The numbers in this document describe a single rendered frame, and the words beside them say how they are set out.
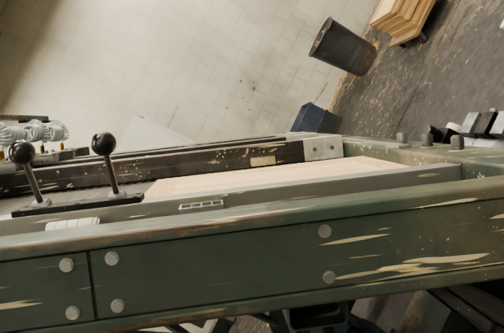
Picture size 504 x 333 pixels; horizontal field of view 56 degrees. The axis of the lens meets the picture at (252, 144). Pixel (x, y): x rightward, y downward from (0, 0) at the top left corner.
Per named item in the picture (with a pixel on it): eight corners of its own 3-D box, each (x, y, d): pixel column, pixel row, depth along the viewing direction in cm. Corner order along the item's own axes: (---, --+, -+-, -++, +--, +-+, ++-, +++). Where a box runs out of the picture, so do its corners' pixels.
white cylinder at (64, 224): (46, 244, 70) (100, 238, 71) (43, 224, 70) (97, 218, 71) (52, 239, 73) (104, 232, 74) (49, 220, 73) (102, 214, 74)
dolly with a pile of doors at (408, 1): (456, -14, 392) (414, -38, 388) (428, 43, 391) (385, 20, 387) (422, 5, 453) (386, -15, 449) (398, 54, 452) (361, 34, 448)
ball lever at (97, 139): (129, 208, 76) (112, 138, 69) (105, 211, 76) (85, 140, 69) (131, 193, 79) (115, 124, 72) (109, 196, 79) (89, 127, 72)
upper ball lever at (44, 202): (53, 217, 75) (27, 147, 68) (28, 220, 75) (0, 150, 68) (58, 202, 78) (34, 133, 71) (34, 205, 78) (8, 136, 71)
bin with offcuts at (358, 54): (385, 37, 525) (334, 10, 519) (365, 79, 525) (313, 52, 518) (370, 46, 576) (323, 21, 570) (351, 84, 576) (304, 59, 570)
